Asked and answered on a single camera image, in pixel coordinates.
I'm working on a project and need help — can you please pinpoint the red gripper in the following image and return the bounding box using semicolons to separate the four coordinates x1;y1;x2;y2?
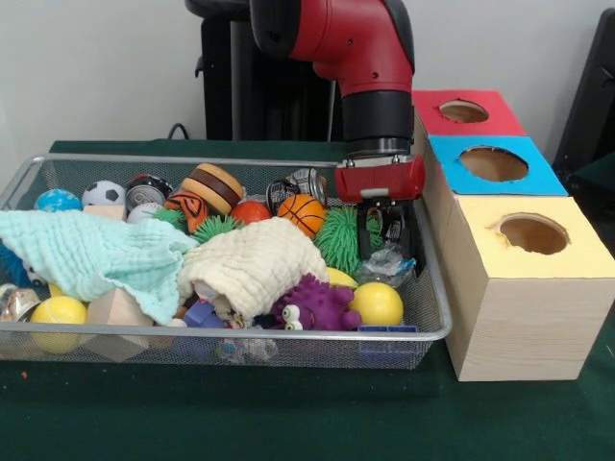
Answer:
334;153;428;263

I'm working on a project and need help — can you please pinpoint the crushed bottle with blue label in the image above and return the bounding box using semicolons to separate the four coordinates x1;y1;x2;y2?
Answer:
355;242;417;288

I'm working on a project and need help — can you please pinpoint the wooden box with three holes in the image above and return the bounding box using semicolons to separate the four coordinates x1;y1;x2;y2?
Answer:
411;88;615;383

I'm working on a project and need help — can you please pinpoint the large green spiky ball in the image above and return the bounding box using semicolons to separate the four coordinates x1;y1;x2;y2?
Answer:
314;206;385;270

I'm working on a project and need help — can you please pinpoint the yellow ball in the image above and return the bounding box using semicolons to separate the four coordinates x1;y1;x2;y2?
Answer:
29;296;88;354
349;281;405;327

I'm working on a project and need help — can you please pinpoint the purple rubber toy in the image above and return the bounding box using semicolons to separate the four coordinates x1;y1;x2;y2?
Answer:
254;273;362;331

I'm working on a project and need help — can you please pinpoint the cream white cloth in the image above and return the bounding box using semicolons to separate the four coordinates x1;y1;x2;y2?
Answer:
177;216;331;321

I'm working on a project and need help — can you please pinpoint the toy burger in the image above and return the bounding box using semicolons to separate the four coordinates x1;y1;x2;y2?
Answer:
180;162;245;216

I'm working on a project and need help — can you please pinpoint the dark green tablecloth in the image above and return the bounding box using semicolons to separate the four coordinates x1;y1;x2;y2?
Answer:
0;138;615;461

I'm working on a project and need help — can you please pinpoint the black upright panel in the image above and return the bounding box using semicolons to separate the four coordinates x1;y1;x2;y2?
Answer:
551;8;615;193

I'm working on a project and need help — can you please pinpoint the black and white football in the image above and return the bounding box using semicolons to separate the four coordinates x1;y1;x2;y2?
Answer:
81;180;127;207

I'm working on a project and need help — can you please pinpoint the mint green cloth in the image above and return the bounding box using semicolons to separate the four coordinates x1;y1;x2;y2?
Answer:
0;209;201;326

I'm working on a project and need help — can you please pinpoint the blue globe ball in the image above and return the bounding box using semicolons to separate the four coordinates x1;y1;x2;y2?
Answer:
34;188;83;212

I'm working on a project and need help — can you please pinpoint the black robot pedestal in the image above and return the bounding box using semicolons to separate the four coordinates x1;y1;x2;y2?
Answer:
184;0;347;141

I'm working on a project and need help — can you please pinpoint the metal wire mesh bin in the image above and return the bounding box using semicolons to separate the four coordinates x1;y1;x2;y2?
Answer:
0;153;453;371

